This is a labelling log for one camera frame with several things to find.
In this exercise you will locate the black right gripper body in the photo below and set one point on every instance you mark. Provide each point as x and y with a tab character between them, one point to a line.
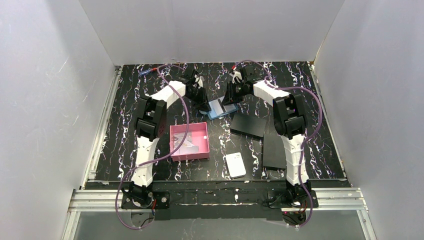
233	93

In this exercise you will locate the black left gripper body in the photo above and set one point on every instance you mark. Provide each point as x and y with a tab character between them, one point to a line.
201	96

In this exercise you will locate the blue leather card holder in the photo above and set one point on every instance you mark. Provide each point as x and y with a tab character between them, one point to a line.
219	112

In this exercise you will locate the pink plastic tray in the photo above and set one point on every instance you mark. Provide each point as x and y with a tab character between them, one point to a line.
196	144

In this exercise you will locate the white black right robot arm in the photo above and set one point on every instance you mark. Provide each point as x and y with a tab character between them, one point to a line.
290	122

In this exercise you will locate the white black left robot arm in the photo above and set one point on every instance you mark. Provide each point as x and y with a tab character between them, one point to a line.
150	125

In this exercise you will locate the loose VIP card in tray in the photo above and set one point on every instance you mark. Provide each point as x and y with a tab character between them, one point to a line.
178	139

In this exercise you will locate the dark grey perforated box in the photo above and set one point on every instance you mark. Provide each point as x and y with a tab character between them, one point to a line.
251	126

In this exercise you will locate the white small box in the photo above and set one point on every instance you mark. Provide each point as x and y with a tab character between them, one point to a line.
235	165

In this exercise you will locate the flat black rectangular box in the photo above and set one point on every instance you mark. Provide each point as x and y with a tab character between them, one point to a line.
273	152

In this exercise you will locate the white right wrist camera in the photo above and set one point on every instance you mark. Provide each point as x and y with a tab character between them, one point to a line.
236	76

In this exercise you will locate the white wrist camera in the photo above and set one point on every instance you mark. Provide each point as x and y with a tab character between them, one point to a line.
198	81
236	76

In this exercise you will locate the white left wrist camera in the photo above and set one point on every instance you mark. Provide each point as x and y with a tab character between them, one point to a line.
198	81

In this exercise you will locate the blue red handled screwdriver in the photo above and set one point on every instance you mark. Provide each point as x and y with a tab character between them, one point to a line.
148	71

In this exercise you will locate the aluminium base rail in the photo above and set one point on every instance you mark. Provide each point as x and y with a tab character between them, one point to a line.
327	198

